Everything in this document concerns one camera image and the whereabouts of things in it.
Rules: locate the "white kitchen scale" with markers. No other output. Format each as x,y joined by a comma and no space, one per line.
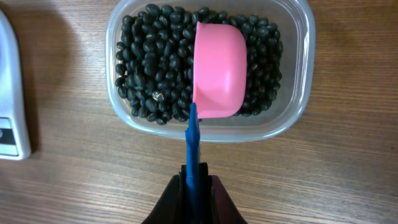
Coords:
15,143

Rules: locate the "pink scoop blue handle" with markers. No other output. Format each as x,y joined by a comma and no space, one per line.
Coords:
219,81

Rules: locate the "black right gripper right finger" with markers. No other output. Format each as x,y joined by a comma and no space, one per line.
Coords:
217,205

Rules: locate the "black beans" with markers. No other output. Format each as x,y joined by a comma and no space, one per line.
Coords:
155,61

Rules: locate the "clear plastic container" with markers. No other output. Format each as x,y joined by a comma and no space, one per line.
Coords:
296,23

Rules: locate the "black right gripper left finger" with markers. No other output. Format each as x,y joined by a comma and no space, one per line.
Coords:
170,207

